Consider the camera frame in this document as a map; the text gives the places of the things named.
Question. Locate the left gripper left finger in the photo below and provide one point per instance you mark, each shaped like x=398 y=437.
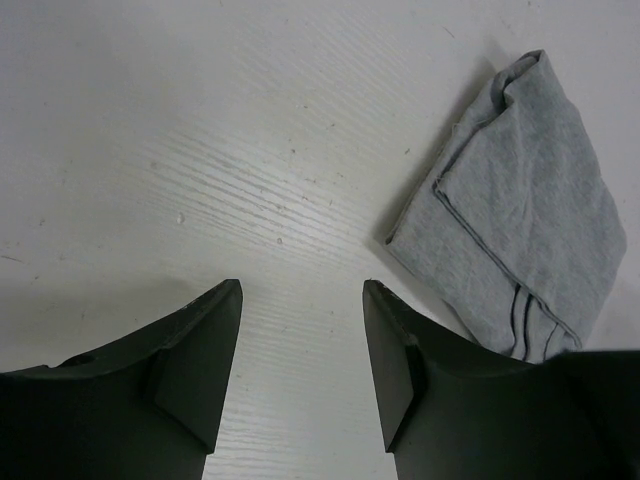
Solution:
x=146 y=406

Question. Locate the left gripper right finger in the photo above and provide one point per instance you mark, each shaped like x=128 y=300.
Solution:
x=450 y=409

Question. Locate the grey tank top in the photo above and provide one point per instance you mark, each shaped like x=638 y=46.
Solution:
x=513 y=226

